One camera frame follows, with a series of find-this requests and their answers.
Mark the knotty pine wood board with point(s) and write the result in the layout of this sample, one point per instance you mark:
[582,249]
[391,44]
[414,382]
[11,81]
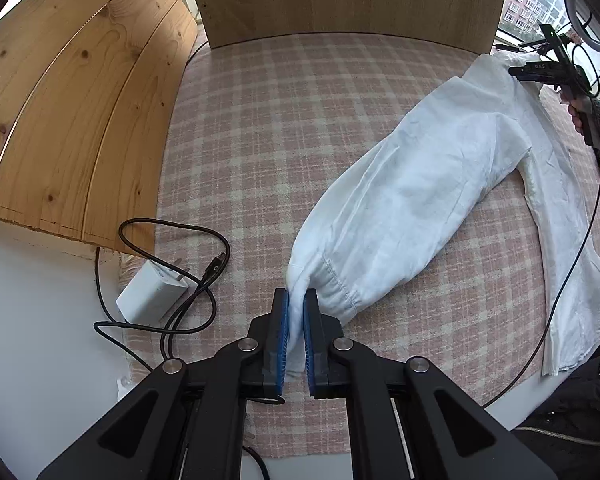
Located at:
[80,110]

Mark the white shirt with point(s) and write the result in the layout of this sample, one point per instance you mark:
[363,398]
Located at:
[420,200]

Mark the person's right hand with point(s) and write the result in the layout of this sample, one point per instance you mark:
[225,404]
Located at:
[576,117]

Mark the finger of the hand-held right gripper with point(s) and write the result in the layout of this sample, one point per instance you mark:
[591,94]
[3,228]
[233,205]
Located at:
[522,72]

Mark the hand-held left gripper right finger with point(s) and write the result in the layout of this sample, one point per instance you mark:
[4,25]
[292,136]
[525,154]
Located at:
[310,345]

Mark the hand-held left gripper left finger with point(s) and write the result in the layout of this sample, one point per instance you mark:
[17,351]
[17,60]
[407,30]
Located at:
[280,345]

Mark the white charger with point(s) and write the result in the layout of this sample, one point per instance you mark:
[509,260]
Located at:
[147,295]

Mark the pink plaid blanket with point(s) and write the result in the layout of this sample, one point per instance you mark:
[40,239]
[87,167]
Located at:
[260,135]

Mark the black zip jacket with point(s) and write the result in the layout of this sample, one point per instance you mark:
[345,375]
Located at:
[580,425]

